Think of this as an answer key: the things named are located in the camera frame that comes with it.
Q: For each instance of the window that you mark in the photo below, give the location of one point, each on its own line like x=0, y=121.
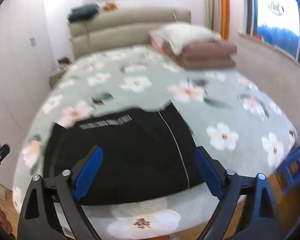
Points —
x=276, y=23

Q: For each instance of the black hooded jacket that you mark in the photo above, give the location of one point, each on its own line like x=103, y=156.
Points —
x=146, y=155

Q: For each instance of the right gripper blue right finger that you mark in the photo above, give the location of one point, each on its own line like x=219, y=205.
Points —
x=212, y=172

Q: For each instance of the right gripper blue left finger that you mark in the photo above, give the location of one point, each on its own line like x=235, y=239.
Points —
x=84, y=172

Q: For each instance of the orange toy on headboard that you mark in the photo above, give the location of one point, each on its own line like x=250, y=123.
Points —
x=109, y=6

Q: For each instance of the blue plastic stool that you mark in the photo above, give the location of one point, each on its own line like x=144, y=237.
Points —
x=288, y=172

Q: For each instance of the white floral pillow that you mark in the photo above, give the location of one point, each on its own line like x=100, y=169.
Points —
x=178, y=35

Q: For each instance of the folded mauve quilt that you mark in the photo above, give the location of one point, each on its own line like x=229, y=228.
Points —
x=204, y=55

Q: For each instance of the pink folded blanket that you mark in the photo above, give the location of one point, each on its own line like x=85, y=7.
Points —
x=158, y=40

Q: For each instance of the beige curtain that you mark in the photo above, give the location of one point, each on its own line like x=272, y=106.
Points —
x=217, y=16

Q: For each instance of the dark green cloth on headboard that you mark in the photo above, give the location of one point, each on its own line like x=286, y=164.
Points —
x=83, y=13

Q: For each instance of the beige padded headboard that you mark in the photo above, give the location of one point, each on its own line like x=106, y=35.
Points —
x=121, y=28

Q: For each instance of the floral green bed sheet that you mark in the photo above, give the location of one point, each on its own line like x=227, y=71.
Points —
x=228, y=115

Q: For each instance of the white wardrobe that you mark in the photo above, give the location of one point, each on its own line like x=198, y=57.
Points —
x=26, y=61

